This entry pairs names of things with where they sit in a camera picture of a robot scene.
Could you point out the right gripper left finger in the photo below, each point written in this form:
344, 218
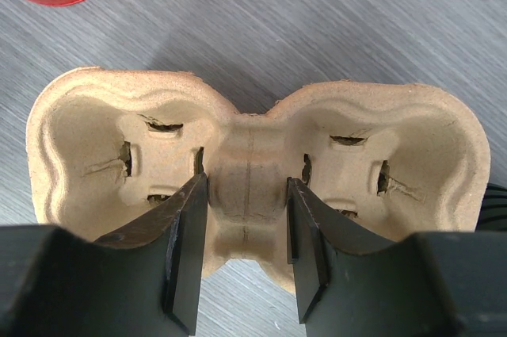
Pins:
142, 279

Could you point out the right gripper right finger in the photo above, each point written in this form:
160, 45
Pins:
350, 281

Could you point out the pulp cup carrier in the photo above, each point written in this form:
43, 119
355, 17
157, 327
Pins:
106, 146

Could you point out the stack of black lids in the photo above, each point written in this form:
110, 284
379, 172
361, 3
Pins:
493, 211

